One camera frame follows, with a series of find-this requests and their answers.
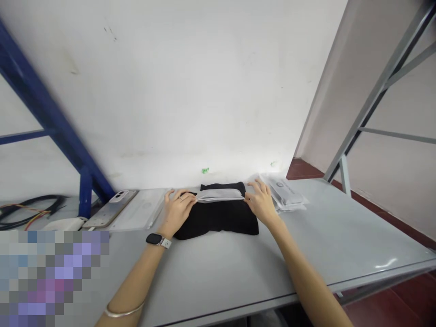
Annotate person's right hand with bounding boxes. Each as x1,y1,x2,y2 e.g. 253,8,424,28
244,179,284,227

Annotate person's left hand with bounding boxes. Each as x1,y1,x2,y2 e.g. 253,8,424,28
159,189,199,239

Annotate black garment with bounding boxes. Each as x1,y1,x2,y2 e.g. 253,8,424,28
173,183,261,241

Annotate stack of packed garment bags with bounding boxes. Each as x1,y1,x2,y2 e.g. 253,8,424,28
256,173,310,215

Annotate stack of clear plastic bags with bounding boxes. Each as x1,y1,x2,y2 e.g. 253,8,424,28
111,188,173,233

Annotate white smartphone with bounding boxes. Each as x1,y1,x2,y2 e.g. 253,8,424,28
82,189,139,229

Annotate white plastic adapter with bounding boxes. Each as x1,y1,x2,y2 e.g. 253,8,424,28
42,216,90,231

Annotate bundle of coloured cables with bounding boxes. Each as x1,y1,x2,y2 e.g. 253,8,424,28
0,194,71,230

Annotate blue metal shelf frame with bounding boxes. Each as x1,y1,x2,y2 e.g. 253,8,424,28
0,16,115,219

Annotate grey metal shelf frame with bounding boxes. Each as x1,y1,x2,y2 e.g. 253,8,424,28
322,0,436,199

